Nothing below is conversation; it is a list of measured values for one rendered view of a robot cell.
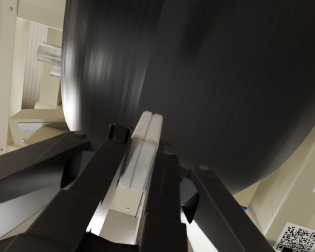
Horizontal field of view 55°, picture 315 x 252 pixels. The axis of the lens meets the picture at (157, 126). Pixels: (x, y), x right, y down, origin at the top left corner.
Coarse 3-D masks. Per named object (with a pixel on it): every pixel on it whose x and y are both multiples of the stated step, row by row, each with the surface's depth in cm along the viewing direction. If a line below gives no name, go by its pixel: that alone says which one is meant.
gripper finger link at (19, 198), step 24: (48, 144) 13; (72, 144) 13; (0, 168) 10; (24, 168) 10; (48, 168) 12; (0, 192) 9; (24, 192) 11; (48, 192) 12; (0, 216) 10; (24, 216) 11
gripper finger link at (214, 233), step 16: (192, 176) 14; (208, 176) 14; (208, 192) 12; (224, 192) 13; (208, 208) 12; (224, 208) 11; (240, 208) 12; (192, 224) 13; (208, 224) 12; (224, 224) 11; (240, 224) 11; (192, 240) 13; (208, 240) 11; (224, 240) 10; (240, 240) 10; (256, 240) 10
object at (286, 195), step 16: (304, 144) 54; (288, 160) 58; (304, 160) 53; (272, 176) 63; (288, 176) 56; (304, 176) 54; (256, 192) 69; (272, 192) 61; (288, 192) 56; (304, 192) 55; (256, 208) 66; (272, 208) 59; (288, 208) 57; (304, 208) 56; (256, 224) 64; (272, 224) 58; (304, 224) 58; (272, 240) 60
